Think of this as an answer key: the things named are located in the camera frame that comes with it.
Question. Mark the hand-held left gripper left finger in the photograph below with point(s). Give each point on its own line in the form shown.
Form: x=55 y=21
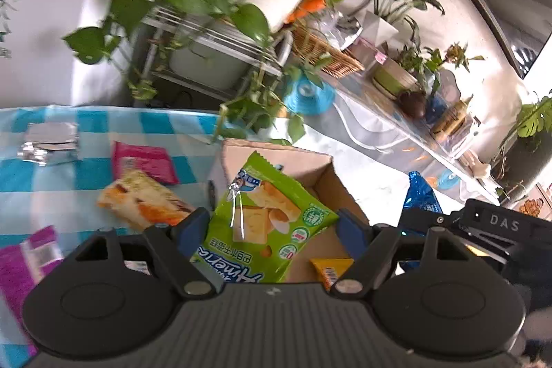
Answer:
x=192 y=231

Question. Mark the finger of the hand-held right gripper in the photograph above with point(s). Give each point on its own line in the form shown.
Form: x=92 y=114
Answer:
x=427 y=218

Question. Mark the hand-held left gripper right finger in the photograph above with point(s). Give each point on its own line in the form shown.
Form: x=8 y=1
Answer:
x=351 y=231

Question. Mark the blue snack packet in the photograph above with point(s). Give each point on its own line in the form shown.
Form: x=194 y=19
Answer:
x=418 y=195

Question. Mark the yellow snack packet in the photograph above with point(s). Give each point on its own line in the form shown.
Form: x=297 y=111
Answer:
x=330 y=271

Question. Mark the orange bread snack packet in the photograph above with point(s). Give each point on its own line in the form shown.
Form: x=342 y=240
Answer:
x=138 y=200

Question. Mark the green snack packet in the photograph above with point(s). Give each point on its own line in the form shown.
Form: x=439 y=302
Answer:
x=267 y=213

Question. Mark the cardboard box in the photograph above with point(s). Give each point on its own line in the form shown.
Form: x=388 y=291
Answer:
x=241 y=156

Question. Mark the silver foil snack packet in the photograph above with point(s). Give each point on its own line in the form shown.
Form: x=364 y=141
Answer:
x=47 y=139

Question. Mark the purple snack packet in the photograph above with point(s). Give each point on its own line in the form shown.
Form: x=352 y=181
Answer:
x=21 y=273

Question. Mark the blue round coaster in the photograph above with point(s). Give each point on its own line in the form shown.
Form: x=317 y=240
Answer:
x=446 y=180

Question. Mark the grey white tablecloth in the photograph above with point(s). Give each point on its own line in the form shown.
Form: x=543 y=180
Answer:
x=388 y=144

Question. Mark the pink snack packet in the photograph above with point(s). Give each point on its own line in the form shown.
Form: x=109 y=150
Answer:
x=144 y=161

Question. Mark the gold glass jar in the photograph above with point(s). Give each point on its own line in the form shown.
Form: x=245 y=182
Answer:
x=450 y=120

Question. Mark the blue white checkered tablecloth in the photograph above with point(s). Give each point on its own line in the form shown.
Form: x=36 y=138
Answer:
x=77 y=187

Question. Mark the monstera plant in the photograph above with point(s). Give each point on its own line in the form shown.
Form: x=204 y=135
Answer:
x=534 y=122

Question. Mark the blue round woven mat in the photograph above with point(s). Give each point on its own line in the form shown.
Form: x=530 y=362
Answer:
x=310 y=96

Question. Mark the green bowl planter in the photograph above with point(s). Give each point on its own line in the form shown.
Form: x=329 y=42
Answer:
x=394 y=77

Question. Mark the small leafy plant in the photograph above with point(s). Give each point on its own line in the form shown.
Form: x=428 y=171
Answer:
x=457 y=53

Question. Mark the white storage pot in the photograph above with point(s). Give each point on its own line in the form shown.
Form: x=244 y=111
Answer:
x=207 y=62

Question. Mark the wicker basket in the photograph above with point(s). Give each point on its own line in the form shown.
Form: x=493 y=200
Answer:
x=327 y=57

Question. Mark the white metal rack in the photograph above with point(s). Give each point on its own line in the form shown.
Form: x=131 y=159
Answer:
x=285 y=49

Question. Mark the white angular vase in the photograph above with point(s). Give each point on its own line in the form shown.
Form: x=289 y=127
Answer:
x=377 y=27

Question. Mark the clear plastic bag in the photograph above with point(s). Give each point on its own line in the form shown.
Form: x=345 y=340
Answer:
x=345 y=29

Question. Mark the white refrigerator with green print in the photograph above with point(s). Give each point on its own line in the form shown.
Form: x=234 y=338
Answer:
x=34 y=27

